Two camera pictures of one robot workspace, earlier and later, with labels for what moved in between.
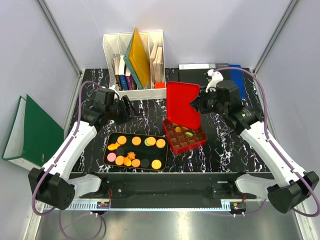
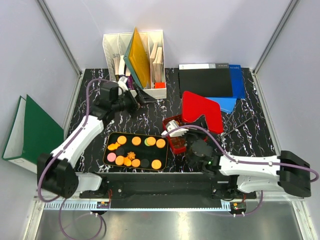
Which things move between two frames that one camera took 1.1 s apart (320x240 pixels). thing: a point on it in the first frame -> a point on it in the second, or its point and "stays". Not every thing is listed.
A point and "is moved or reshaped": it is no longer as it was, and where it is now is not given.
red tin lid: x=179 y=110 is moved or reshaped
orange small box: x=159 y=85 stays
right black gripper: x=198 y=103 -> x=201 y=121
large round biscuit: x=121 y=139 stays
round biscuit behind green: x=136 y=140 stays
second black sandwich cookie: x=145 y=163 stays
